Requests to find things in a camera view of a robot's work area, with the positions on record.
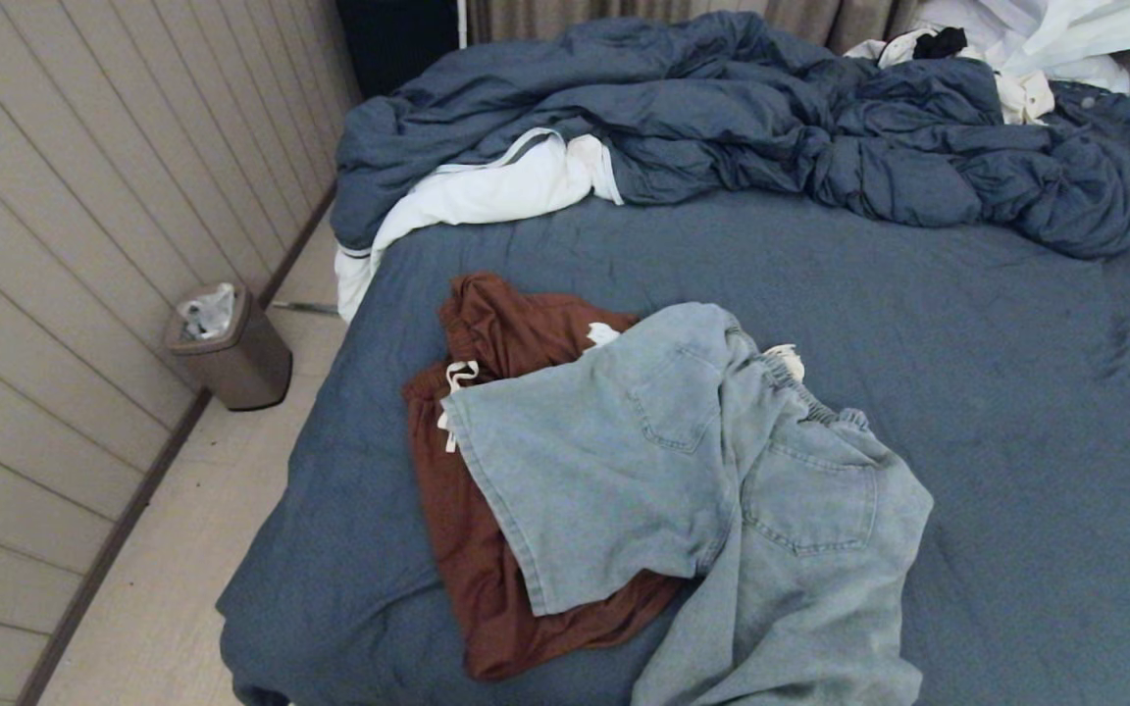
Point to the black cabinet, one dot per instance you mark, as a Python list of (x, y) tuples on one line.
[(398, 39)]

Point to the small black garment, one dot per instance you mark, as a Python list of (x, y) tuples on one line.
[(940, 44)]

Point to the rust brown shorts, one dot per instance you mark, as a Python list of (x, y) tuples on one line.
[(467, 549)]

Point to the dark blue crumpled duvet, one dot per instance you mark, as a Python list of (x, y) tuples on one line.
[(722, 108)]

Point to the white plastic bin bag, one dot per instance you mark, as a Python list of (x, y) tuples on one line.
[(207, 314)]

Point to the light blue denim jeans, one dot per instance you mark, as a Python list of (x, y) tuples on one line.
[(683, 490)]

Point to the brown trash bin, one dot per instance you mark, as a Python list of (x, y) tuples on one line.
[(246, 368)]

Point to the white vertical pole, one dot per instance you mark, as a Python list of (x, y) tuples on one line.
[(463, 22)]

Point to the white shirt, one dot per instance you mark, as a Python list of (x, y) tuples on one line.
[(1046, 29)]

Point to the blue bed sheet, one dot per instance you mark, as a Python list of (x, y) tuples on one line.
[(1016, 441)]

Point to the cream jacket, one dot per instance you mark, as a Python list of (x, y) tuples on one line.
[(1026, 98)]

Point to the beige curtain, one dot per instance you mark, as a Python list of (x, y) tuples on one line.
[(849, 20)]

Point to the dark denim garment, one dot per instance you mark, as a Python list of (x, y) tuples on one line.
[(1114, 108)]

